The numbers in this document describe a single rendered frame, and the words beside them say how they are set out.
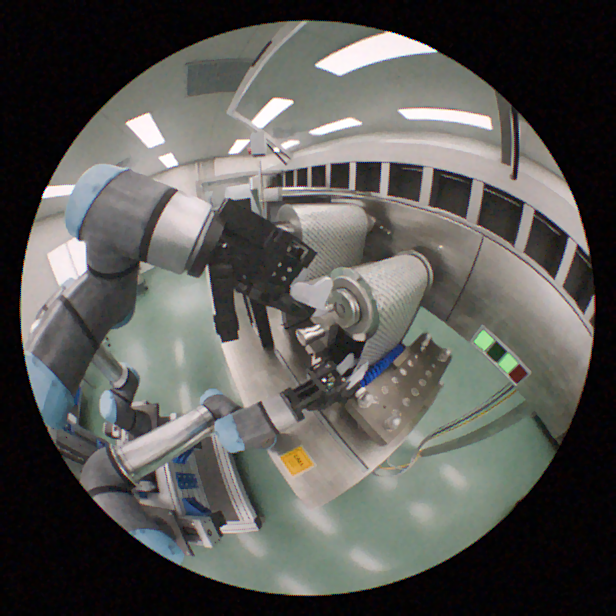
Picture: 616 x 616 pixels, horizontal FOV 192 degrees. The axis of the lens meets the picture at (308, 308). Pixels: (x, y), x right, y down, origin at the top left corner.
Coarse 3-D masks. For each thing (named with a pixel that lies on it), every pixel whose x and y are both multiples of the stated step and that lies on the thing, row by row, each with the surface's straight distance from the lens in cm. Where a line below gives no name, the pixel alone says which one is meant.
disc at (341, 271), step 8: (336, 272) 32; (344, 272) 30; (352, 272) 29; (360, 280) 28; (368, 288) 27; (368, 296) 28; (376, 304) 27; (376, 312) 28; (376, 320) 29; (368, 328) 31; (376, 328) 30; (352, 336) 35; (360, 336) 34; (368, 336) 32
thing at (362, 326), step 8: (336, 280) 32; (344, 280) 30; (352, 280) 29; (336, 288) 33; (352, 288) 29; (360, 288) 28; (328, 296) 36; (360, 296) 29; (360, 304) 29; (368, 304) 28; (368, 312) 29; (360, 320) 31; (368, 320) 29; (344, 328) 36; (352, 328) 33; (360, 328) 32
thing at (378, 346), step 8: (416, 304) 50; (408, 312) 46; (400, 320) 44; (408, 320) 52; (392, 328) 42; (400, 328) 49; (376, 336) 36; (384, 336) 41; (392, 336) 47; (400, 336) 57; (368, 344) 35; (376, 344) 40; (384, 344) 46; (392, 344) 55; (368, 352) 39; (376, 352) 45; (384, 352) 53; (360, 360) 39; (368, 360) 45; (376, 360) 52; (368, 368) 52
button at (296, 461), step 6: (294, 450) 53; (300, 450) 53; (282, 456) 53; (288, 456) 53; (294, 456) 53; (300, 456) 53; (306, 456) 53; (282, 462) 53; (288, 462) 53; (294, 462) 53; (300, 462) 53; (306, 462) 53; (312, 462) 53; (288, 468) 53; (294, 468) 53; (300, 468) 53; (306, 468) 53; (294, 474) 53
